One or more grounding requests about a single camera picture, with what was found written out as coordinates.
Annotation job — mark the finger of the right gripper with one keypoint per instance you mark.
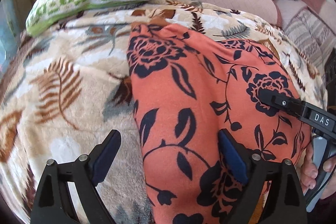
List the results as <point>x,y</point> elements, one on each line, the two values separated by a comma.
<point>271,102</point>

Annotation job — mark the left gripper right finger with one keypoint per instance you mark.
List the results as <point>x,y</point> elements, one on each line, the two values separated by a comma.
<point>285,202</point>

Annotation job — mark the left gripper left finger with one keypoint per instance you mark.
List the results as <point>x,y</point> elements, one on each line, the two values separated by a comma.
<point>53,203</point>

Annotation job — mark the orange floral garment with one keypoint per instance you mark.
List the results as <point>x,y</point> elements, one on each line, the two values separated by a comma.
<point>186,89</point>

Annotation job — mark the striped floral cushion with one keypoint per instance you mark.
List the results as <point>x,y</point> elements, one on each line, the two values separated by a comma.
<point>313,37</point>

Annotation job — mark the pink sofa backrest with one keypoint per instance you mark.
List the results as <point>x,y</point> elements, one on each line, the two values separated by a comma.
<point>322,9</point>

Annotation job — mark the leaf pattern blanket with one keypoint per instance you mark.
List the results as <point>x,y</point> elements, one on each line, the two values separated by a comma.
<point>66,89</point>

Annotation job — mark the brown glass door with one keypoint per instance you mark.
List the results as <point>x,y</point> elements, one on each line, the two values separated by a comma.
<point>10,33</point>

